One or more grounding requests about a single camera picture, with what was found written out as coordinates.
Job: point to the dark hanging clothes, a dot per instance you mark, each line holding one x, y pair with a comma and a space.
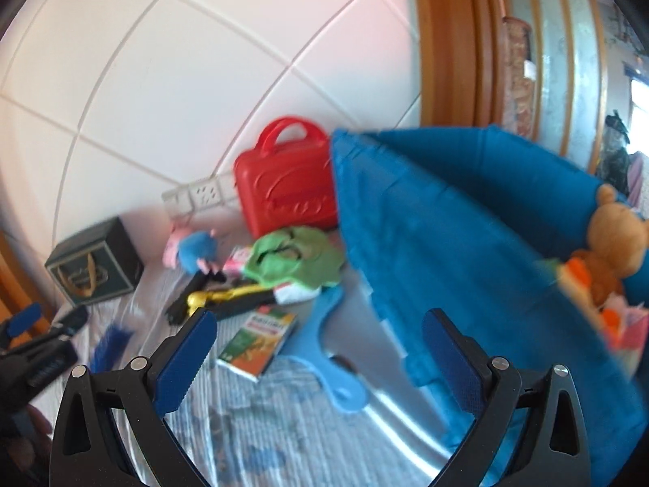
616, 147

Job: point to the brown plush toy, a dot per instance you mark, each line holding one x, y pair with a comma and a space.
616, 233

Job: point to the blue fabric storage bin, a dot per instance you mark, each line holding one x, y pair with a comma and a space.
456, 243

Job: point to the pink and teal box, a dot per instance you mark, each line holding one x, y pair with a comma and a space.
236, 261

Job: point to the wooden door frame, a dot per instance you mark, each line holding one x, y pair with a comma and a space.
15, 274
446, 61

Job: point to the green and orange box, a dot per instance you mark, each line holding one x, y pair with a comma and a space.
253, 345

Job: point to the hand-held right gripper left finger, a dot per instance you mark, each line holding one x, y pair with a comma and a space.
185, 360

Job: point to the blue feather duster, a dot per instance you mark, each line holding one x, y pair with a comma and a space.
109, 350

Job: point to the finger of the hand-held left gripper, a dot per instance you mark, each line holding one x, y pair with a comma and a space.
71, 320
23, 320

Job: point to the green flat toy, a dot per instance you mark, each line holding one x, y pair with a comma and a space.
304, 258

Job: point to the orange toy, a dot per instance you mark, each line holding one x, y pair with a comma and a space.
578, 270

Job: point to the light blue printed tablecloth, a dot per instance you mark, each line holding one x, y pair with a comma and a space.
284, 416

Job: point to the red plastic toy suitcase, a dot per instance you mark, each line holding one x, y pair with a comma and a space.
284, 187

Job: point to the pink pig plush toy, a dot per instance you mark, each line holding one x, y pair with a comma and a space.
195, 246

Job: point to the blue hand mirror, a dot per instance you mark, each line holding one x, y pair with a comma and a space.
314, 335

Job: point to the yellow and black toy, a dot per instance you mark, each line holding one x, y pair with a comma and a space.
213, 297

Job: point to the small white wall socket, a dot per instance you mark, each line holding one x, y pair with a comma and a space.
229, 188

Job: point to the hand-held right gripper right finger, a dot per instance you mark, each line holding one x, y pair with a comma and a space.
451, 360

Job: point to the white wall switch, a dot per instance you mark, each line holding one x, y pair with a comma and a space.
177, 203

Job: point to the dark gift bag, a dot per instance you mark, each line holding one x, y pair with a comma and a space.
101, 243

